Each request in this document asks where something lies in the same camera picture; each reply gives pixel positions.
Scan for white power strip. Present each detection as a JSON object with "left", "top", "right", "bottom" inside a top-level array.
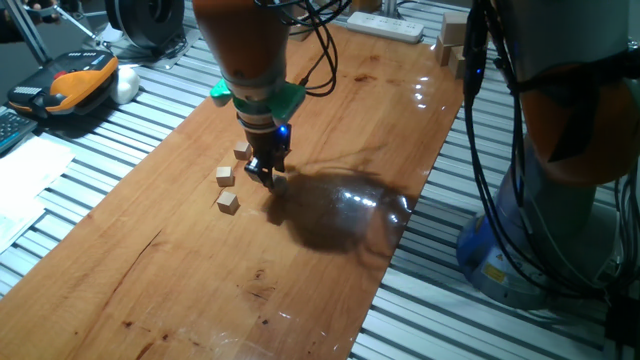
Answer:
[{"left": 346, "top": 11, "right": 426, "bottom": 45}]

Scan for dark computer keyboard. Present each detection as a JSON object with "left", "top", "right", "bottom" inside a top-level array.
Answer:
[{"left": 0, "top": 105, "right": 39, "bottom": 155}]

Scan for brown cardboard box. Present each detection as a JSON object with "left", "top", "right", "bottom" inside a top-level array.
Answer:
[{"left": 347, "top": 0, "right": 384, "bottom": 15}]

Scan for orange black teach pendant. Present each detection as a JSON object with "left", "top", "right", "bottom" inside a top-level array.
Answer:
[{"left": 7, "top": 49, "right": 120, "bottom": 119}]

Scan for slanted aluminium strut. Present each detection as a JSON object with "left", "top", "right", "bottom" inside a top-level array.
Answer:
[{"left": 2, "top": 0, "right": 51, "bottom": 66}]

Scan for glossy wooden board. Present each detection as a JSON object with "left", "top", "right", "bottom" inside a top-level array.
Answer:
[{"left": 0, "top": 22, "right": 469, "bottom": 360}]

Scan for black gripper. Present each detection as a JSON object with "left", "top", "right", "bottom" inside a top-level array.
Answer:
[{"left": 243, "top": 124, "right": 293, "bottom": 190}]

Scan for large wooden cube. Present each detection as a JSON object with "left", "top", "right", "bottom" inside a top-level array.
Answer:
[
  {"left": 440, "top": 10, "right": 472, "bottom": 47},
  {"left": 447, "top": 44, "right": 471, "bottom": 80},
  {"left": 433, "top": 35, "right": 454, "bottom": 68}
]

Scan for person hand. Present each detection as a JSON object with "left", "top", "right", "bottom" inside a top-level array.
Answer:
[{"left": 22, "top": 0, "right": 59, "bottom": 24}]

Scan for green camera mount bracket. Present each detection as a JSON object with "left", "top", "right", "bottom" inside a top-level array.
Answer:
[{"left": 209, "top": 78, "right": 307, "bottom": 124}]

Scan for dark sleeved forearm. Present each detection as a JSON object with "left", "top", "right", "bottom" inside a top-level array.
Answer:
[{"left": 0, "top": 13, "right": 27, "bottom": 45}]

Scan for thin metal rod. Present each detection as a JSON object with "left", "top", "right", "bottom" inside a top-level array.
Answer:
[{"left": 49, "top": 3, "right": 100, "bottom": 42}]

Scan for black round spool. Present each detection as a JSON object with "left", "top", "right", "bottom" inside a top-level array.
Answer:
[{"left": 104, "top": 0, "right": 185, "bottom": 50}]

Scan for white paper sheets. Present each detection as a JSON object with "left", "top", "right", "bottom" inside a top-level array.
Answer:
[{"left": 0, "top": 135, "right": 76, "bottom": 254}]

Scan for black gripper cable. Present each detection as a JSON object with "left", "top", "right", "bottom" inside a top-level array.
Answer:
[{"left": 254, "top": 0, "right": 351, "bottom": 97}]

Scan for white rounded object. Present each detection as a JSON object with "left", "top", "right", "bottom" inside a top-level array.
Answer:
[{"left": 109, "top": 65, "right": 142, "bottom": 105}]

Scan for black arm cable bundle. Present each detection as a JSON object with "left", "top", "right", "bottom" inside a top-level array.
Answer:
[{"left": 462, "top": 0, "right": 640, "bottom": 301}]

